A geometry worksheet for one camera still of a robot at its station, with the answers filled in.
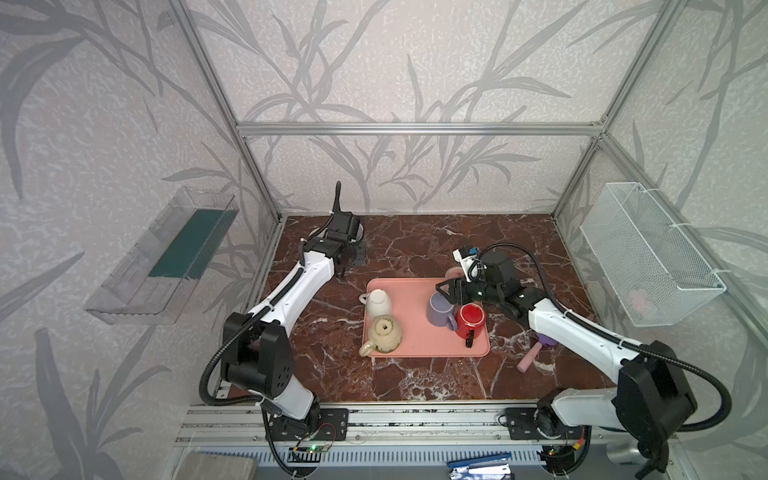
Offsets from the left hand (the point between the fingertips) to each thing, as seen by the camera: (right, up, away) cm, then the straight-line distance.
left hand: (356, 252), depth 87 cm
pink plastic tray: (+19, -26, 0) cm, 32 cm away
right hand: (+25, -9, -5) cm, 27 cm away
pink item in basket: (+74, -11, -13) cm, 76 cm away
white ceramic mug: (+6, -14, -3) cm, 16 cm away
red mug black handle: (+33, -19, -5) cm, 38 cm away
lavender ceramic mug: (+25, -17, -2) cm, 30 cm away
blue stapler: (+34, -49, -19) cm, 63 cm away
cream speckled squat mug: (+9, -22, -7) cm, 25 cm away
